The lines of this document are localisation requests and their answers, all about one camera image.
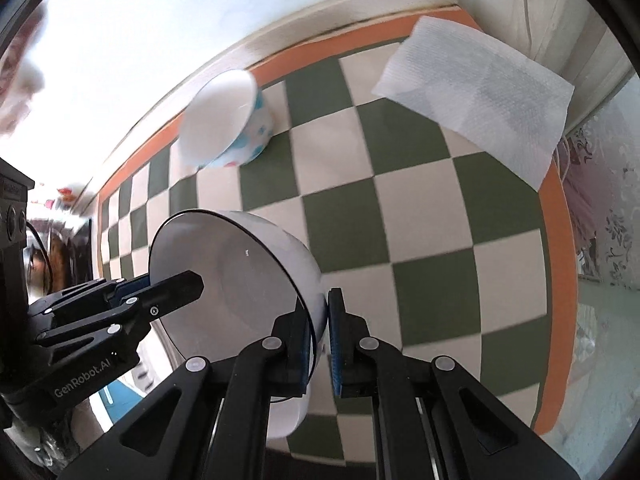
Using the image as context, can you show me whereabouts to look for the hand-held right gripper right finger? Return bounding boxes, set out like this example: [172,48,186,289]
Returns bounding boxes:
[326,287,582,480]

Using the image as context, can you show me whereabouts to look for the colourful wall stickers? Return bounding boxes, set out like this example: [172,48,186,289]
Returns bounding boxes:
[42,184,90,212]

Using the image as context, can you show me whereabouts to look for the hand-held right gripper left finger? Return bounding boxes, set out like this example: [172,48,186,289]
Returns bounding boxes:
[60,309,315,480]

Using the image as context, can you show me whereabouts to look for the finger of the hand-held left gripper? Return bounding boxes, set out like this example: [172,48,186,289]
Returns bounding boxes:
[27,274,152,322]
[31,270,205,357]

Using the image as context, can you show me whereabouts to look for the white ceramic bowl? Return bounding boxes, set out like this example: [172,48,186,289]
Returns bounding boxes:
[148,209,330,404]
[267,385,310,440]

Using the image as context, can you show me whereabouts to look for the white paper towel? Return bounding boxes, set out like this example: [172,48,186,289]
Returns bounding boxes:
[371,15,576,192]

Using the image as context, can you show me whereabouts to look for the frosted glass sliding door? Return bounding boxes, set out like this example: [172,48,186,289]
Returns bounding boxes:
[552,67,640,442]

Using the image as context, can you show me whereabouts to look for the patterned ceramic bowl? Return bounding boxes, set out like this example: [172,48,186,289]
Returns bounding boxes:
[177,69,274,171]

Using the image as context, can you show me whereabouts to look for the green checkered tablecloth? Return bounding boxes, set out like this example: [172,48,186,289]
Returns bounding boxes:
[97,7,582,467]

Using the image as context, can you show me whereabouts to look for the narrow clear plastic bag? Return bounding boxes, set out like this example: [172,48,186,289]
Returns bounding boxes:
[0,6,47,137]

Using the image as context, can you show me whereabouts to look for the dark frying pan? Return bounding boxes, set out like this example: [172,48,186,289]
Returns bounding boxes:
[25,222,94,307]

